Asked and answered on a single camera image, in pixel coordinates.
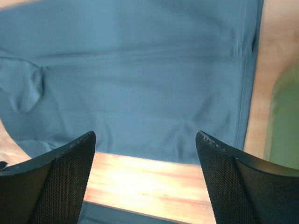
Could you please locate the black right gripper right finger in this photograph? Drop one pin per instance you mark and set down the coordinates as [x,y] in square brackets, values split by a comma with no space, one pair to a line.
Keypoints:
[244,189]

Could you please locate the green plastic basket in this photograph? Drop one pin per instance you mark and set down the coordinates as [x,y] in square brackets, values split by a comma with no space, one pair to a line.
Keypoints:
[282,136]

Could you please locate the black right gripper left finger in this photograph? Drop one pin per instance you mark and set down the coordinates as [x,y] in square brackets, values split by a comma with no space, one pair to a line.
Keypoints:
[50,188]

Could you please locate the grey t-shirt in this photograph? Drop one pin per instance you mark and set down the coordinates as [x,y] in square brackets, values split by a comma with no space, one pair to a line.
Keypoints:
[144,75]

